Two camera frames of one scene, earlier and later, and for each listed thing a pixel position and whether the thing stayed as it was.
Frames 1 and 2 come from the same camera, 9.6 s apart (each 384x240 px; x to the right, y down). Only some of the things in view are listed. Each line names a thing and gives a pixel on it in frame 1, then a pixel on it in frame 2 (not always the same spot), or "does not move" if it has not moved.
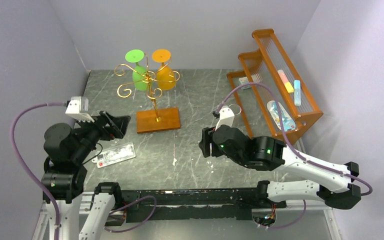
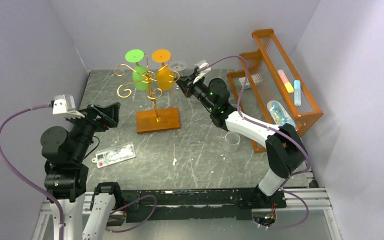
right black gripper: (206, 142) to (192, 85)
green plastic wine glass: (140, 74) does not move
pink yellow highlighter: (287, 84) does not move
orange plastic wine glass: (166, 79) does not move
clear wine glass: (215, 164) to (177, 66)
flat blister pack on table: (115, 155) does not move
